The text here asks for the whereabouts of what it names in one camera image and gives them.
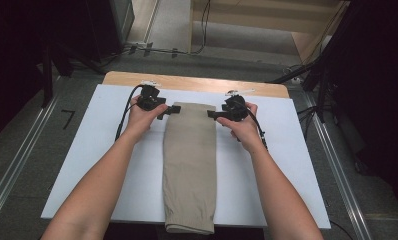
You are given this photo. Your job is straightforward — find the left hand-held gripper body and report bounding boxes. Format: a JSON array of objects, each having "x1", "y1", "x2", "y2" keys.
[{"x1": 135, "y1": 79, "x2": 169, "y2": 112}]

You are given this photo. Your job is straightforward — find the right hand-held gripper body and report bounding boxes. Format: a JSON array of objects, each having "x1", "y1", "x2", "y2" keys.
[{"x1": 221, "y1": 87, "x2": 257, "y2": 122}]

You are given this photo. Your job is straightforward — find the beige pants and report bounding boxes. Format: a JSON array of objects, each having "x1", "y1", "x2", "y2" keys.
[{"x1": 162, "y1": 101, "x2": 218, "y2": 236}]

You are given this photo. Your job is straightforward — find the person's left hand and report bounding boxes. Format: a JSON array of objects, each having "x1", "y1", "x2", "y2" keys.
[{"x1": 122, "y1": 94, "x2": 170, "y2": 142}]

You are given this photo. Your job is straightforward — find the person's right hand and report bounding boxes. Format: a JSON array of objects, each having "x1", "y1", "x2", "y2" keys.
[{"x1": 216, "y1": 101, "x2": 267, "y2": 155}]

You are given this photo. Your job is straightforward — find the dark cabinet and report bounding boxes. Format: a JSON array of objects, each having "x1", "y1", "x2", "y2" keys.
[{"x1": 81, "y1": 0, "x2": 135, "y2": 64}]

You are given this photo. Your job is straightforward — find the black stand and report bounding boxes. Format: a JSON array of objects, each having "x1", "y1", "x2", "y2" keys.
[
  {"x1": 269, "y1": 59, "x2": 333, "y2": 125},
  {"x1": 40, "y1": 41, "x2": 106, "y2": 108}
]

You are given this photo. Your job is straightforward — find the beige desk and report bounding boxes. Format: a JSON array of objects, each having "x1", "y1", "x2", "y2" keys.
[{"x1": 187, "y1": 0, "x2": 352, "y2": 65}]

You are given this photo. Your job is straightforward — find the black curtain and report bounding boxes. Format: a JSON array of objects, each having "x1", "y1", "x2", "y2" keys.
[{"x1": 320, "y1": 0, "x2": 398, "y2": 213}]

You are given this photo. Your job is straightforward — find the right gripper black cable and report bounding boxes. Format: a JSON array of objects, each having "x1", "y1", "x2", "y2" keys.
[{"x1": 246, "y1": 105, "x2": 269, "y2": 152}]

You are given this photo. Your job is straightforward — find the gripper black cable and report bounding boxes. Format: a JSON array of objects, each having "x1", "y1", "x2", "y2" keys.
[
  {"x1": 246, "y1": 105, "x2": 269, "y2": 152},
  {"x1": 114, "y1": 84, "x2": 145, "y2": 143}
]

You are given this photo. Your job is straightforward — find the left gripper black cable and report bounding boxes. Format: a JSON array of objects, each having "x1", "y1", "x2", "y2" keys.
[{"x1": 114, "y1": 84, "x2": 145, "y2": 143}]

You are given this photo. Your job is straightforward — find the black floor cables with plugs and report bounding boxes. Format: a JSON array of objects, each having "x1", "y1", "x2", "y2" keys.
[{"x1": 118, "y1": 41, "x2": 201, "y2": 58}]

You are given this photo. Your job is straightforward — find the black hanging cable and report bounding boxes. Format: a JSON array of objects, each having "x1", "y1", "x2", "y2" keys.
[{"x1": 190, "y1": 0, "x2": 212, "y2": 55}]

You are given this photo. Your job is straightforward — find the metal floor rail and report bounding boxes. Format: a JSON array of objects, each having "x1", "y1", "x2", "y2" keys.
[
  {"x1": 0, "y1": 95, "x2": 61, "y2": 232},
  {"x1": 302, "y1": 92, "x2": 375, "y2": 240}
]

